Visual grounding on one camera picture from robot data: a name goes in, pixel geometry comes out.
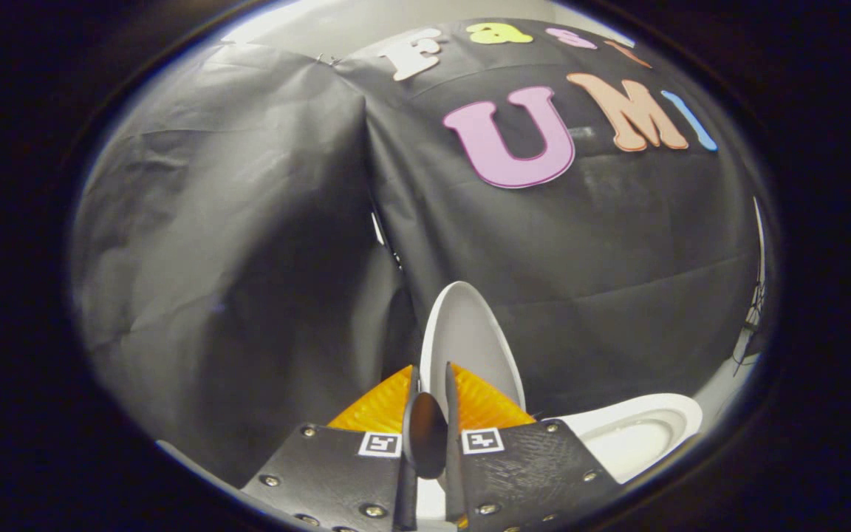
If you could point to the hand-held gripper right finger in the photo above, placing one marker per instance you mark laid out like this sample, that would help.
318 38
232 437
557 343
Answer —
453 504

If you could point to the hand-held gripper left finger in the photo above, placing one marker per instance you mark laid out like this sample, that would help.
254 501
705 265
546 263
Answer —
405 504

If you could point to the white toilet lid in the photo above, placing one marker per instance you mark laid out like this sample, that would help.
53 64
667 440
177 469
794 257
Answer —
470 332

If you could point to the white toilet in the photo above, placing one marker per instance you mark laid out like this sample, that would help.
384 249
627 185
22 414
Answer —
640 436

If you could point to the black backdrop cloth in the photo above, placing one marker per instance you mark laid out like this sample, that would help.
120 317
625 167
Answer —
263 258

